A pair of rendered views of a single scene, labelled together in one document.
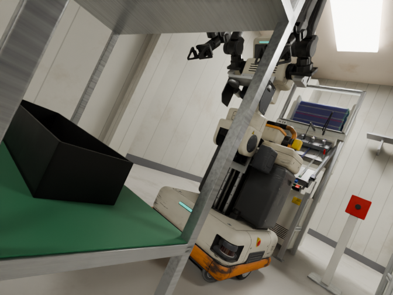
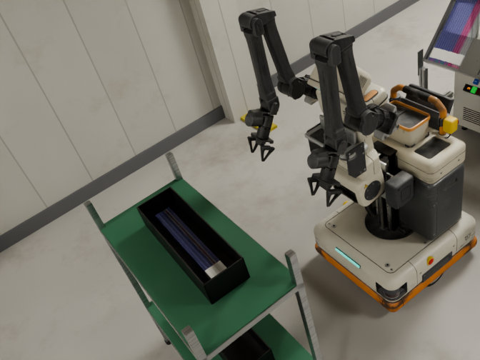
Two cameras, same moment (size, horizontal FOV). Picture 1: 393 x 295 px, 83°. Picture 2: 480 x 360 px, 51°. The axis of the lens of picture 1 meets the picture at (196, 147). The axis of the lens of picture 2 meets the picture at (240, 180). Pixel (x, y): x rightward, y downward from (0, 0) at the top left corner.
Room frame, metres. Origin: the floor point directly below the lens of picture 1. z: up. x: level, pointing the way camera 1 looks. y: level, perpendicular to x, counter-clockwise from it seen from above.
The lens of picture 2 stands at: (-0.53, -0.49, 2.39)
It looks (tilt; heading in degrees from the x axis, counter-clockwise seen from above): 39 degrees down; 26
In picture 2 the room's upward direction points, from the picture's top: 17 degrees counter-clockwise
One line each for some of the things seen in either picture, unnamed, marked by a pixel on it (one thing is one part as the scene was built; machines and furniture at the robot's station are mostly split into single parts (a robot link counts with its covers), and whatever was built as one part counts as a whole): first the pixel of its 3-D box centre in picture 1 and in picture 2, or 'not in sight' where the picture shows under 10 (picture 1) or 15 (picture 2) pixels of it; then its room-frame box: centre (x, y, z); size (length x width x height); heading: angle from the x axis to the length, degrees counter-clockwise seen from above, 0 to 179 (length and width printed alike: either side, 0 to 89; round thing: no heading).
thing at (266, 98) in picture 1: (249, 91); (337, 144); (1.26, -0.14, 0.99); 0.28 x 0.16 x 0.22; 49
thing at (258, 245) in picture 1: (214, 226); (391, 235); (1.48, -0.33, 0.16); 0.67 x 0.64 x 0.25; 139
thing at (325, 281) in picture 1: (343, 241); not in sight; (1.87, -1.44, 0.39); 0.24 x 0.24 x 0.78; 50
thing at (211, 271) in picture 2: not in sight; (191, 244); (0.67, 0.37, 0.98); 0.51 x 0.07 x 0.03; 49
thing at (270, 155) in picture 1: (244, 150); (372, 188); (1.32, -0.27, 0.68); 0.28 x 0.27 x 0.25; 49
